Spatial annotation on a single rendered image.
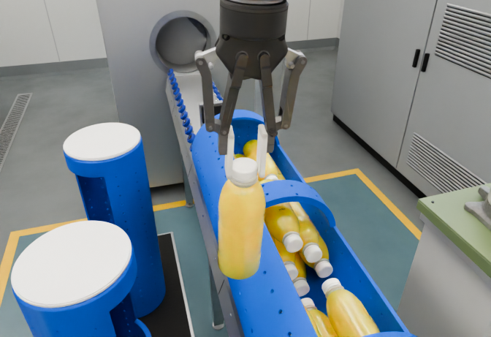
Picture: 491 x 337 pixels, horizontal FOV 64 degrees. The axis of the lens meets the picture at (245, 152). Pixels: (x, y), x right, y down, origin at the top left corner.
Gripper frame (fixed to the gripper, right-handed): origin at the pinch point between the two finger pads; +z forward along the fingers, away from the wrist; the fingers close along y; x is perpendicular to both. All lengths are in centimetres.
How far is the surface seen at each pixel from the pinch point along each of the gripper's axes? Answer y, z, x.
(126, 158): 30, 52, -77
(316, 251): -19.7, 35.8, -12.8
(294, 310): -8.3, 26.5, 7.0
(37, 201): 115, 161, -190
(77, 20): 134, 108, -472
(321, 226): -26, 41, -26
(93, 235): 33, 48, -35
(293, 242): -13.6, 31.3, -12.0
